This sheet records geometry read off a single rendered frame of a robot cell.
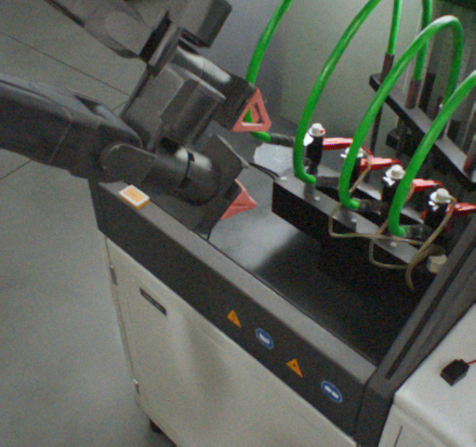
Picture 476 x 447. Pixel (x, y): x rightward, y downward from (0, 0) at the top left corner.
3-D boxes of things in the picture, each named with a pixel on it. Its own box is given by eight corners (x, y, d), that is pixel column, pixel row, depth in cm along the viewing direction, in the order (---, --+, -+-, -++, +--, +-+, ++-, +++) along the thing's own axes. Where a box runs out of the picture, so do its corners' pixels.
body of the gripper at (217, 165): (254, 167, 70) (211, 146, 64) (201, 236, 72) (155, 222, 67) (223, 137, 74) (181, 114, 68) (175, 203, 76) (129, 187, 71)
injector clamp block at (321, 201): (270, 237, 125) (272, 179, 115) (301, 212, 130) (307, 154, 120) (416, 336, 108) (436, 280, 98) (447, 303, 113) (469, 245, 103)
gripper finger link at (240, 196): (280, 204, 77) (232, 184, 70) (244, 248, 78) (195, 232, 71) (250, 174, 81) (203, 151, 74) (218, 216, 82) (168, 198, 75)
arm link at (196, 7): (112, 43, 85) (99, 31, 76) (157, -33, 84) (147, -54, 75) (189, 90, 85) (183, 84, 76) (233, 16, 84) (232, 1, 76)
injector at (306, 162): (289, 224, 121) (297, 138, 106) (306, 211, 123) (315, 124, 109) (300, 231, 119) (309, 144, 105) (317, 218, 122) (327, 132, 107)
